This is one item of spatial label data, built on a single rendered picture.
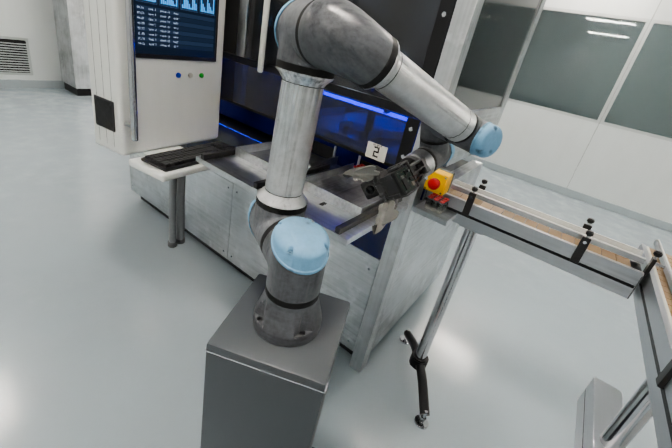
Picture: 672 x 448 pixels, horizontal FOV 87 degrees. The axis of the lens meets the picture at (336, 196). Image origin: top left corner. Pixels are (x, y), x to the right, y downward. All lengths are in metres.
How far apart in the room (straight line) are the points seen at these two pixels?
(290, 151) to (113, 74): 0.94
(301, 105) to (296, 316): 0.42
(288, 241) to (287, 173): 0.15
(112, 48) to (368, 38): 1.09
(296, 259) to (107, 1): 1.13
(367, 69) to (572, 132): 5.27
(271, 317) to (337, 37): 0.53
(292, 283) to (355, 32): 0.45
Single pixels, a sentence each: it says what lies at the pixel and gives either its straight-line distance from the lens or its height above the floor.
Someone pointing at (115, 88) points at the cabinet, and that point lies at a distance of 1.54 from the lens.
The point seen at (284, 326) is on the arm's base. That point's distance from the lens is 0.76.
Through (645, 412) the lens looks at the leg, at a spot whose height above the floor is 0.71.
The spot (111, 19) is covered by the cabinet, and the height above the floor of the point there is 1.28.
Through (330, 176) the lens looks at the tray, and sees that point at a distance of 1.37.
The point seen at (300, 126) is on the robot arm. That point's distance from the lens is 0.71.
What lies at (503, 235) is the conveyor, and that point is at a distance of 1.36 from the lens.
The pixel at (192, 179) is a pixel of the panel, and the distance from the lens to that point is 2.25.
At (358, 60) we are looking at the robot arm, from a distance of 0.59.
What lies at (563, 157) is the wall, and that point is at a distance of 5.82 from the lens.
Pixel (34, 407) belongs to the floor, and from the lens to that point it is 1.80.
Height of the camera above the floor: 1.38
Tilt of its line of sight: 24 degrees down
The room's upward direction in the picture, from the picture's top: 12 degrees clockwise
